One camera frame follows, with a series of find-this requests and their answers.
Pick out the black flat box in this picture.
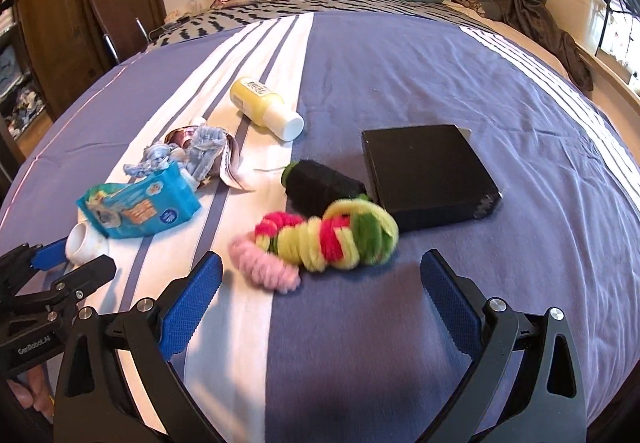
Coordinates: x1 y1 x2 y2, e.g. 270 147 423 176
361 124 503 233

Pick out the yellow bottle with white cap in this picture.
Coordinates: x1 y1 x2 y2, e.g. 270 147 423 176
229 77 305 142

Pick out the shiny ribbon roll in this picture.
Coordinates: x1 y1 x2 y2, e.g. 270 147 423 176
164 125 201 146

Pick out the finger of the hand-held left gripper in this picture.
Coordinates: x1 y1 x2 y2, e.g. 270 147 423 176
0 237 69 296
30 255 117 319

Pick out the person's left hand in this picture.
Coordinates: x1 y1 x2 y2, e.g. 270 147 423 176
7 365 55 422

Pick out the white storage box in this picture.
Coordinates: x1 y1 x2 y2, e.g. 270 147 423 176
545 0 613 56

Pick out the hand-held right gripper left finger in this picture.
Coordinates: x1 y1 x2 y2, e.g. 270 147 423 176
52 250 223 443

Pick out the crumpled blue white cloth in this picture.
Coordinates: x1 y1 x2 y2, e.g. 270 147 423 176
123 123 226 184

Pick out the grey black patterned blanket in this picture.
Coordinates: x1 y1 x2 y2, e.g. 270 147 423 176
147 0 501 48

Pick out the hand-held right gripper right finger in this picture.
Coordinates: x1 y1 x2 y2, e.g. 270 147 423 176
417 249 588 443

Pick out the black yarn spool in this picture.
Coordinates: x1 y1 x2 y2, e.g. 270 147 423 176
281 160 371 218

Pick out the shelf of folded clothes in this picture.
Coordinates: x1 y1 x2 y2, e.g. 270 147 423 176
0 0 53 140

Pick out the blue white striped bedsheet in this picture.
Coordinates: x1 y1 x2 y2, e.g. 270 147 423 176
0 12 640 443

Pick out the pink chenille yarn piece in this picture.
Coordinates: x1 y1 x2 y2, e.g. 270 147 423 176
229 232 302 295

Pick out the multicolour chenille yarn bundle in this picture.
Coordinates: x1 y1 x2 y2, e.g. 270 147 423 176
254 198 400 274

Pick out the blue wet wipes packet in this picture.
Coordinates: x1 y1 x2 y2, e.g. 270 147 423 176
76 162 202 240

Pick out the dark folding chair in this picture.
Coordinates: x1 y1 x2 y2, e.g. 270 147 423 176
85 0 151 68

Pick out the black metal rack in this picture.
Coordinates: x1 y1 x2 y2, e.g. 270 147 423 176
595 0 640 74

